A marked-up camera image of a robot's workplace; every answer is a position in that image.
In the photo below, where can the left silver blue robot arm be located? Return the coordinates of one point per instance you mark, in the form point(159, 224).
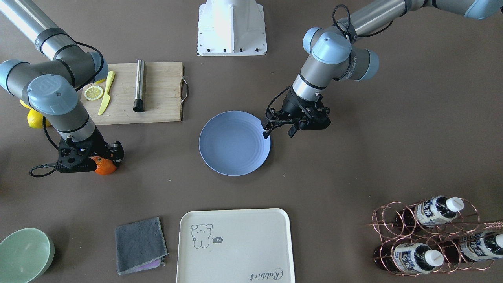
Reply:
point(332, 57)

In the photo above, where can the grey folded cloth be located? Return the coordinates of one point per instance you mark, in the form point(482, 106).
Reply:
point(140, 246)

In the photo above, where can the whole yellow lemon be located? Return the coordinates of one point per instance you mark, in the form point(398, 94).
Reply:
point(25, 105)
point(35, 119)

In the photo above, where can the copper wire bottle rack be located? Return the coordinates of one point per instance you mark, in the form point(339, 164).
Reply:
point(468, 221)

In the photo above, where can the green bowl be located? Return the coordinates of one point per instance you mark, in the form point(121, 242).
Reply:
point(25, 255)

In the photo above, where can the orange fruit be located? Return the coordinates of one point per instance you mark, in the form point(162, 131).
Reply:
point(104, 166)

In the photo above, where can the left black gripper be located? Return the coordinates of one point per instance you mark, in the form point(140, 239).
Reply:
point(291, 105)

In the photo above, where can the wooden cutting board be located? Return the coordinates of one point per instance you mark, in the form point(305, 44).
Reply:
point(161, 96)

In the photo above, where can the tea bottle two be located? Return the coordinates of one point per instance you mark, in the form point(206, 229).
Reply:
point(408, 258)

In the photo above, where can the tea bottle one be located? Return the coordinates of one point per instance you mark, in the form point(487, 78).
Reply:
point(438, 210)

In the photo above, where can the cream rabbit tray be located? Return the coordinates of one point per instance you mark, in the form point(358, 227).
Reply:
point(235, 246)

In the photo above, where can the blue round plate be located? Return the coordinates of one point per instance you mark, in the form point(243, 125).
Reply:
point(232, 143)

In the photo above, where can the lemon half slice lower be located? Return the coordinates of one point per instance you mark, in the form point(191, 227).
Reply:
point(93, 93)

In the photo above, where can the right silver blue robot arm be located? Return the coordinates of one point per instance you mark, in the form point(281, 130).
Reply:
point(51, 88)

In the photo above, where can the tea bottle three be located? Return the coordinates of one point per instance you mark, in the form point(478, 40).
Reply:
point(482, 246)

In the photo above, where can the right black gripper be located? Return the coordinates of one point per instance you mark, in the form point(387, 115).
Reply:
point(99, 144)

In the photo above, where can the steel muddler with black tip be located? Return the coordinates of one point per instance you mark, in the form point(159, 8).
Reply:
point(139, 88)

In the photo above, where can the yellow plastic knife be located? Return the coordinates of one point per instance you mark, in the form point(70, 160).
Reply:
point(106, 95)

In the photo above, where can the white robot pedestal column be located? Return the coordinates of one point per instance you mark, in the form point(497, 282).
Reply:
point(231, 28)

